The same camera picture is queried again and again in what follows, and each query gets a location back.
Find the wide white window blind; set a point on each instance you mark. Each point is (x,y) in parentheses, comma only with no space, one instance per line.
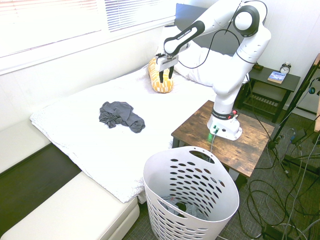
(50,25)

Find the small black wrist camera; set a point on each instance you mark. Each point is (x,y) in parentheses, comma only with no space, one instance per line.
(160,55)

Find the cream padded bed frame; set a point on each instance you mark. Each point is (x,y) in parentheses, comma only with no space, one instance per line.
(75,212)

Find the narrow white window blind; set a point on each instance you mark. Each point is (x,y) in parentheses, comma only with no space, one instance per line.
(137,13)

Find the yellow white patterned pillow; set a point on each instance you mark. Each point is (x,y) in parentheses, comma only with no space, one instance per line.
(162,87)

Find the blue paperback book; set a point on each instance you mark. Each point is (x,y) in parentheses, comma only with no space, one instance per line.
(276,77)

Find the grey clothes pile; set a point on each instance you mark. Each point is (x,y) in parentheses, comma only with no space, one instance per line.
(195,212)

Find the rustic wooden side table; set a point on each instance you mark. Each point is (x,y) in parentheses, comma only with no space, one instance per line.
(237,156)

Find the dark grey headboard cushion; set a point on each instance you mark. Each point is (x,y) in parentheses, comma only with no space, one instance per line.
(182,15)

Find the white circle-pattern bedspread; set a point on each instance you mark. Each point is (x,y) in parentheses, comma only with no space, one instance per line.
(87,150)

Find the black slatted nightstand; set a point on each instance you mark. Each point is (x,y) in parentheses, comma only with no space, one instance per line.
(287,81)

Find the black twin-bell alarm clock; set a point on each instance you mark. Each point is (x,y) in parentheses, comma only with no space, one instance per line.
(285,68)

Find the white perforated laundry basket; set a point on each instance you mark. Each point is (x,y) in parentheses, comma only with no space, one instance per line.
(155,175)

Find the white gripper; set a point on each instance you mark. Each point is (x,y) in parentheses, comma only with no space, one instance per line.
(167,62)

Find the small dark box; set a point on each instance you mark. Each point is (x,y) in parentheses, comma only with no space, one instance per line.
(258,67)

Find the black camera stand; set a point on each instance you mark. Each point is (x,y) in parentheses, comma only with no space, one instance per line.
(292,105)

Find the white bed pillow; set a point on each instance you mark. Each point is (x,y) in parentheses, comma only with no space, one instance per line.
(200,67)

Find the dark grey garment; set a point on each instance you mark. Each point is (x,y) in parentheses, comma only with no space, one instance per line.
(120,112)

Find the light wooden plank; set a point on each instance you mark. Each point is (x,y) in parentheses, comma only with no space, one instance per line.
(317,112)

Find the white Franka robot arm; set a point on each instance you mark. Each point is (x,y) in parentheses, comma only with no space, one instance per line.
(225,87)

